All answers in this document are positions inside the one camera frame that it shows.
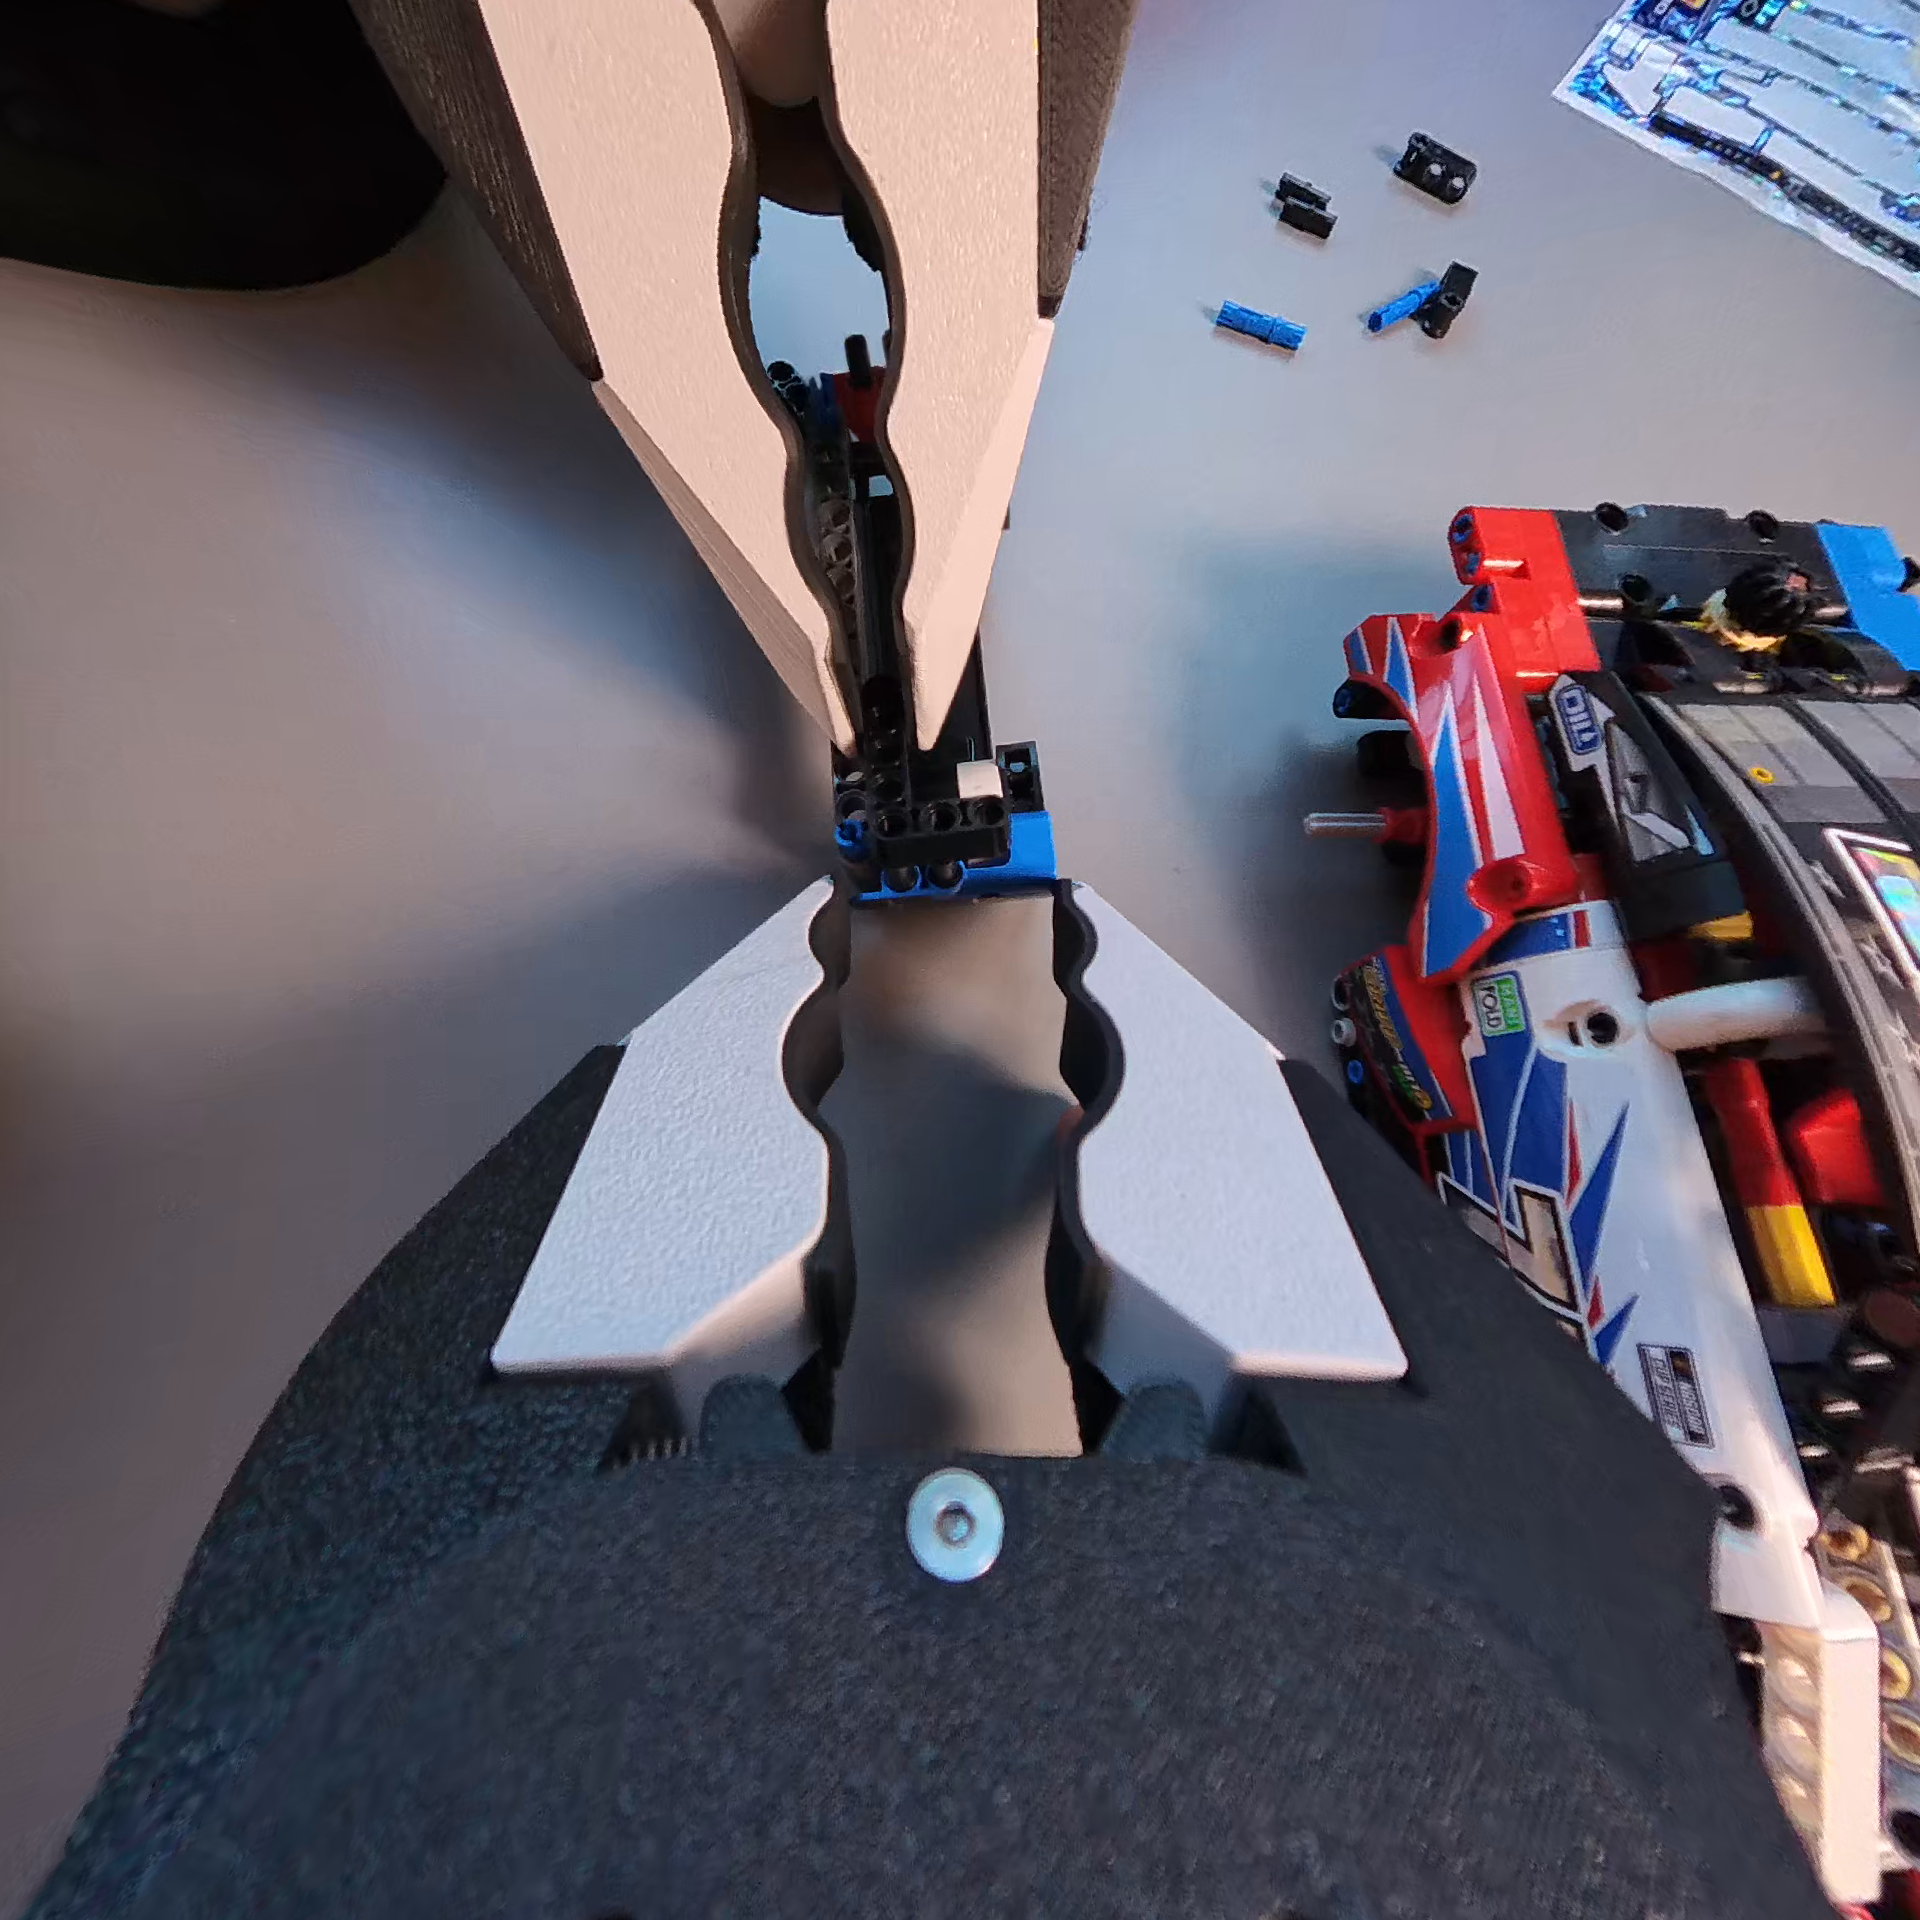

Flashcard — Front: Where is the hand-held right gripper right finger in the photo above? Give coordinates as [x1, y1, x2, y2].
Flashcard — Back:
[1051, 880, 1410, 1454]

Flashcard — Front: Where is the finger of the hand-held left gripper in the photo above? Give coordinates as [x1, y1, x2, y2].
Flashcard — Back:
[477, 0, 900, 756]
[814, 0, 1058, 756]

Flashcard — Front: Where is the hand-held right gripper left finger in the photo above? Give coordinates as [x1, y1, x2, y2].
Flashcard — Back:
[491, 880, 857, 1450]

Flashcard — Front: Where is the long black lego chassis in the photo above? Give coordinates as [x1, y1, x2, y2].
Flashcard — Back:
[772, 335, 1058, 904]

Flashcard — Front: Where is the red blue lego race car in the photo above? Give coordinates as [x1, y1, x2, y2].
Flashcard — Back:
[1303, 503, 1920, 1920]

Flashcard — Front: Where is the black connector with blue pin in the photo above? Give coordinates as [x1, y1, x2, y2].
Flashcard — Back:
[1363, 262, 1480, 340]

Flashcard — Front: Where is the holographic sticker sheet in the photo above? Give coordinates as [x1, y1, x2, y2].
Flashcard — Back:
[1550, 0, 1920, 298]

